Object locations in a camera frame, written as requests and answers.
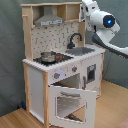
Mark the left red stove knob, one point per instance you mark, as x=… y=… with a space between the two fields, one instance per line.
x=56 y=75

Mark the right red stove knob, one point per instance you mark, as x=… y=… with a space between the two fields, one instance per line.
x=74 y=69

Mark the grey toy sink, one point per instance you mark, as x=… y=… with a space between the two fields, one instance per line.
x=79 y=51

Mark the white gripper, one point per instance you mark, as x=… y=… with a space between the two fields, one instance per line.
x=86 y=8

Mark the black toy stovetop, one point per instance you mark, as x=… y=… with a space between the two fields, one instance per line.
x=59 y=58

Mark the white cabinet door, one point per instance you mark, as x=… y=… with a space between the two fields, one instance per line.
x=91 y=73

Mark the white oven door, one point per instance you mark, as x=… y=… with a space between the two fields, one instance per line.
x=63 y=101

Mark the wooden toy kitchen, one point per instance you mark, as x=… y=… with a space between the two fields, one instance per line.
x=58 y=38

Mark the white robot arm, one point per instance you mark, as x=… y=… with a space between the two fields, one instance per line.
x=104 y=25

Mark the grey range hood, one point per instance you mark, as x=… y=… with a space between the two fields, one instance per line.
x=48 y=18

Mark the small metal pot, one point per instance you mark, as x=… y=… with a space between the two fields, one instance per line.
x=48 y=56

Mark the red stove knob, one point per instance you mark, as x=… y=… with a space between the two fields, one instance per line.
x=74 y=69
x=56 y=75

